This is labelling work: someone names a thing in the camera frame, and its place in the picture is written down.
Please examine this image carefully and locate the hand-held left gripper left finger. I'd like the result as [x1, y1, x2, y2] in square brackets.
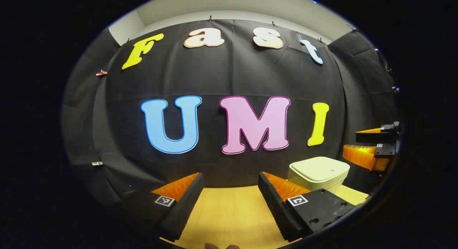
[120, 172, 205, 242]

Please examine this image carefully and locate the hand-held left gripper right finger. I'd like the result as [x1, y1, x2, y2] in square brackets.
[258, 172, 356, 241]

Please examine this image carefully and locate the pale green desktop garbage bin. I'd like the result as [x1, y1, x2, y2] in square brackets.
[288, 156, 350, 195]

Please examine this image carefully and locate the wooden desktop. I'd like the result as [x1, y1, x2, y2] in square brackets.
[159, 185, 369, 249]

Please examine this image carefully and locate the black backdrop cloth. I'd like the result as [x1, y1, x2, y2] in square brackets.
[61, 19, 399, 206]

